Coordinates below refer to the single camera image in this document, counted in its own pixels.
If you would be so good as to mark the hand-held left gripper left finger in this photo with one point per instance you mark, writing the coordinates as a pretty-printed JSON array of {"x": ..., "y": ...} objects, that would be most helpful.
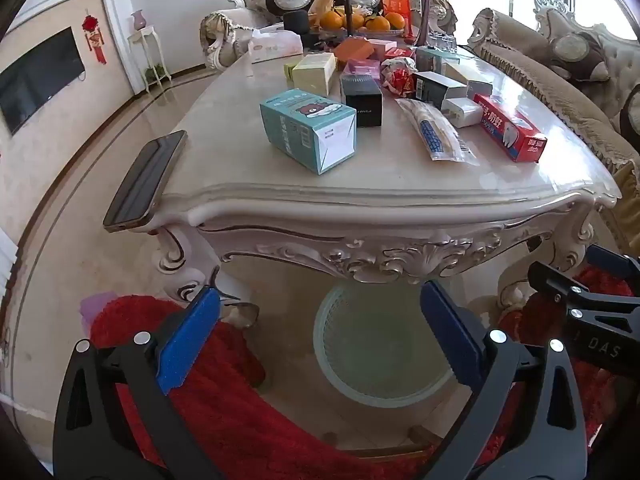
[{"x": 187, "y": 345}]

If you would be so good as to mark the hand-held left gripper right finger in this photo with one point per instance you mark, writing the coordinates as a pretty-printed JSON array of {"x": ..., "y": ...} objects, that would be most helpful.
[{"x": 450, "y": 332}]

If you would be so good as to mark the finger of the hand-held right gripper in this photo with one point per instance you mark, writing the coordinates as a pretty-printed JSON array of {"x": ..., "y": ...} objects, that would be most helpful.
[
  {"x": 615, "y": 260},
  {"x": 555, "y": 280}
]

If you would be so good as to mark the pale green mesh wastebasket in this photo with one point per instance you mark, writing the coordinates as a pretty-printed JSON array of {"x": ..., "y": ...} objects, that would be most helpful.
[{"x": 370, "y": 345}]

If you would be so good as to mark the teal bear print box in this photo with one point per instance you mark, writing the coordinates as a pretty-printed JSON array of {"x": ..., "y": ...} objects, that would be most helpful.
[{"x": 300, "y": 125}]

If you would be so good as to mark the yellow-green carton box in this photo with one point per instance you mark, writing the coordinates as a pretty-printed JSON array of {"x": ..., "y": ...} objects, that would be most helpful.
[{"x": 312, "y": 77}]

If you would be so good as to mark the red shaggy rug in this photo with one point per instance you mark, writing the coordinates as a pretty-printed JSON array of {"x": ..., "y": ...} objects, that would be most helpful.
[{"x": 225, "y": 410}]

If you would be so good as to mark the purple soft item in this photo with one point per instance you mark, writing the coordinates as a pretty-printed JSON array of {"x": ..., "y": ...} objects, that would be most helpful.
[{"x": 97, "y": 307}]

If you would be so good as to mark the red toothpaste box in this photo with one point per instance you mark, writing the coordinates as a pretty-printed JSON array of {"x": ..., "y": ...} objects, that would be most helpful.
[{"x": 505, "y": 127}]

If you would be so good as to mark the ornate beige sofa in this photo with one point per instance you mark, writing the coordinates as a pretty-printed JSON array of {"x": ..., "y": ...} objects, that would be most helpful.
[{"x": 565, "y": 105}]

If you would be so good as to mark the black smartphone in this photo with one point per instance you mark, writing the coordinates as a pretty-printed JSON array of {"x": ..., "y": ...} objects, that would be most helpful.
[{"x": 145, "y": 180}]

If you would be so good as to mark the ornate white coffee table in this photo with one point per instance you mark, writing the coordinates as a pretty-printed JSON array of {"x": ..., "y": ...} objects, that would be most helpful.
[{"x": 240, "y": 170}]

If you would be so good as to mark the packaged toothbrush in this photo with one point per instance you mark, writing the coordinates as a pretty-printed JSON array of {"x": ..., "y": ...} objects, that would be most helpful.
[{"x": 435, "y": 130}]

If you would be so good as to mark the white charger box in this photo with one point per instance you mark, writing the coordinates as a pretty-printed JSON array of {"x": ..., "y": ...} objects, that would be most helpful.
[{"x": 462, "y": 111}]

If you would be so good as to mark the long white box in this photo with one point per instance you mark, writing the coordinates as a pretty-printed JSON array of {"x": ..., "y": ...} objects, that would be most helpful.
[{"x": 465, "y": 76}]

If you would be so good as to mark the dark grey box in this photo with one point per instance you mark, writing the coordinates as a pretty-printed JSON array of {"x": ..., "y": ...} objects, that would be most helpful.
[{"x": 437, "y": 89}]

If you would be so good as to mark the black square box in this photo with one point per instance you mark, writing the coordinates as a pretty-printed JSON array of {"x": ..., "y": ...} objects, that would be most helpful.
[{"x": 362, "y": 105}]

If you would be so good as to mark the teal and white box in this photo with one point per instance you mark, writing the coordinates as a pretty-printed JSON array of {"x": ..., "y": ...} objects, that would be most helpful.
[{"x": 430, "y": 59}]

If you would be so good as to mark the crumpled red packet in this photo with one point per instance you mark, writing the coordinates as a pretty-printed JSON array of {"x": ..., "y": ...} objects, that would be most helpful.
[{"x": 398, "y": 80}]

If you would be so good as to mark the clear glass cup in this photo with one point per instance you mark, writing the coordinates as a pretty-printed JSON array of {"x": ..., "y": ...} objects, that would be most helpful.
[
  {"x": 436, "y": 41},
  {"x": 450, "y": 41}
]

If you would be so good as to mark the small red box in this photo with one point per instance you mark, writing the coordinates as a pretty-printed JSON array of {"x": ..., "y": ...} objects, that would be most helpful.
[{"x": 400, "y": 53}]

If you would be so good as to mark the lavender box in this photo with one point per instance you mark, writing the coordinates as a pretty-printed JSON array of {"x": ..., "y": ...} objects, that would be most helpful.
[{"x": 362, "y": 67}]

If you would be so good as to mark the pink and white box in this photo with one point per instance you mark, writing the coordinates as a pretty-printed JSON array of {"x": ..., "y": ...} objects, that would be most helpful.
[{"x": 382, "y": 47}]

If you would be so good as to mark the small green box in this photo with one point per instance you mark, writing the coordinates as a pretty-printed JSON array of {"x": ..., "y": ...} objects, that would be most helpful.
[{"x": 290, "y": 72}]

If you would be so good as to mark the purple glass vase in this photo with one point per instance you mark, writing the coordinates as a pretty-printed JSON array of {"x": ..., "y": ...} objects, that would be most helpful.
[{"x": 424, "y": 20}]

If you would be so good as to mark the orange box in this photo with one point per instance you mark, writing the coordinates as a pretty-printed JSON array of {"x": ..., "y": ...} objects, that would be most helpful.
[{"x": 352, "y": 51}]

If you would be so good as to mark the orange fruit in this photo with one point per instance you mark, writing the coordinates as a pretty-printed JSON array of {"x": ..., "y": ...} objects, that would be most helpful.
[
  {"x": 358, "y": 21},
  {"x": 331, "y": 20},
  {"x": 397, "y": 20},
  {"x": 377, "y": 23}
]

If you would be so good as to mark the white side table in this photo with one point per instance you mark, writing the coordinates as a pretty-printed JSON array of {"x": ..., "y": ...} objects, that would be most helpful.
[{"x": 147, "y": 37}]

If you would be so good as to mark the white tissue box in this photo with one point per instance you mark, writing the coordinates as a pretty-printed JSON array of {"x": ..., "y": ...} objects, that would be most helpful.
[{"x": 275, "y": 47}]

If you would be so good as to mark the glass fruit plate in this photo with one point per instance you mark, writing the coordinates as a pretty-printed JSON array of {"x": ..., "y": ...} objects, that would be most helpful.
[{"x": 350, "y": 33}]

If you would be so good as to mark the ornate cream sofa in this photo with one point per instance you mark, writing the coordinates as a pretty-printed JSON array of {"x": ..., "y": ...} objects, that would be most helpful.
[{"x": 225, "y": 30}]

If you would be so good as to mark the red paper card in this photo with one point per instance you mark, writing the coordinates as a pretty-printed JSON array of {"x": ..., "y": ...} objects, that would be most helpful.
[{"x": 395, "y": 5}]

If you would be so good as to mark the pink vase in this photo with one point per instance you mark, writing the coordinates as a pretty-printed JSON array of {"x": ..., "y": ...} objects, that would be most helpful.
[{"x": 139, "y": 20}]

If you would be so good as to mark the black cylinder speaker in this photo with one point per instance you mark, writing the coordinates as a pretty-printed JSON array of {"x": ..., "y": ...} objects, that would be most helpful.
[{"x": 296, "y": 22}]

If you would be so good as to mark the brown wooden frame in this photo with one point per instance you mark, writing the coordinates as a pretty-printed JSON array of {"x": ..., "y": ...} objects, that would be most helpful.
[{"x": 380, "y": 442}]

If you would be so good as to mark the wall television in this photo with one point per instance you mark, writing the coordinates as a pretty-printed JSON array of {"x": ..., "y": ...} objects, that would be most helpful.
[{"x": 40, "y": 80}]

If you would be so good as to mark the red knot wall ornament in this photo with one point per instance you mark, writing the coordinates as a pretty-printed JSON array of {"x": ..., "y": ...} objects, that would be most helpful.
[{"x": 92, "y": 30}]

